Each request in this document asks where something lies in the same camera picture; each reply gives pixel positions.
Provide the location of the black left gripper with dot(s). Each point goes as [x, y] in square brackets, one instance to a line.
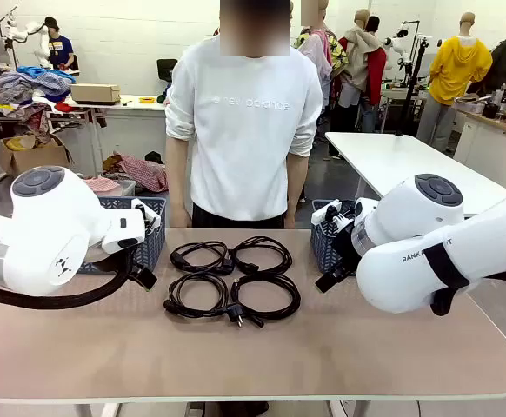
[139, 260]

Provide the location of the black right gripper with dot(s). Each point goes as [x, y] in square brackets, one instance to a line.
[345, 252]

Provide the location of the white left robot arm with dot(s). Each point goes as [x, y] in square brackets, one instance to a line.
[53, 226]

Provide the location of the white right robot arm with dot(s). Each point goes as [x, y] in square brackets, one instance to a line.
[409, 278]

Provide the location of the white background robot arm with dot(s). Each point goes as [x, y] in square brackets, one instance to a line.
[40, 41]

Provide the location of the person's right forearm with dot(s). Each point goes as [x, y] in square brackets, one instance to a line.
[178, 174]

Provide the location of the person's left forearm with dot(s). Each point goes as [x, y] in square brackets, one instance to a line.
[296, 178]

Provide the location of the person's right hand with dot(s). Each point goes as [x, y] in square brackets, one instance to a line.
[180, 216]

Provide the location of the person's left hand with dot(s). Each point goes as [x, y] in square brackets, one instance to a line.
[294, 215]

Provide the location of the blue-grey plastic woven basket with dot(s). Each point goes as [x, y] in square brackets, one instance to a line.
[153, 247]
[322, 247]

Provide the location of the pink checked cloth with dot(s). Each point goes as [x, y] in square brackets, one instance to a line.
[101, 184]

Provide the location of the red checked cloth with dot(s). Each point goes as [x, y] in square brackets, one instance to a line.
[144, 171]

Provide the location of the white rectangular table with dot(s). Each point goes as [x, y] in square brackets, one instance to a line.
[401, 160]

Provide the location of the person in white sweatshirt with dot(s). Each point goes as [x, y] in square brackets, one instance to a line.
[244, 143]

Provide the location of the open brown cardboard box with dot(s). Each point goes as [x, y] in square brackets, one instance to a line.
[35, 158]

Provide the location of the long white table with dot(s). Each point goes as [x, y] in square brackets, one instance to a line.
[131, 106]

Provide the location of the yellow tape roll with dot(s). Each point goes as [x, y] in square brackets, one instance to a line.
[147, 100]

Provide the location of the flat beige cardboard box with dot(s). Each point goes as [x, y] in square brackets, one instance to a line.
[94, 92]

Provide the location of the white counter cabinet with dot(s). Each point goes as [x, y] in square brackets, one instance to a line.
[483, 143]

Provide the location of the black office chair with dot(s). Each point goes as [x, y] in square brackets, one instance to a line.
[167, 69]

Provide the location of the black tripod stand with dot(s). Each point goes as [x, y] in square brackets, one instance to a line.
[411, 87]

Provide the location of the mannequin in beige red hoodie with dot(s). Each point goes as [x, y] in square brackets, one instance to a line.
[361, 65]

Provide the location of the pile of colourful clothes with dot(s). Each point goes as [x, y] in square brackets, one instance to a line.
[35, 82]

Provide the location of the mannequin in pink floral shirt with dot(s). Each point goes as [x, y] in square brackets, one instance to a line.
[329, 52]

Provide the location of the small white background robot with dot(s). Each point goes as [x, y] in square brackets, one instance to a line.
[398, 48]

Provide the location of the person in black cap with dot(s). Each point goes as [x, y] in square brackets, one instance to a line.
[59, 48]

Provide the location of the mannequin in yellow hoodie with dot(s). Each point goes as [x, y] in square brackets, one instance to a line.
[457, 69]

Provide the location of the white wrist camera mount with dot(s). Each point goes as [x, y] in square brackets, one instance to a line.
[322, 213]
[146, 210]

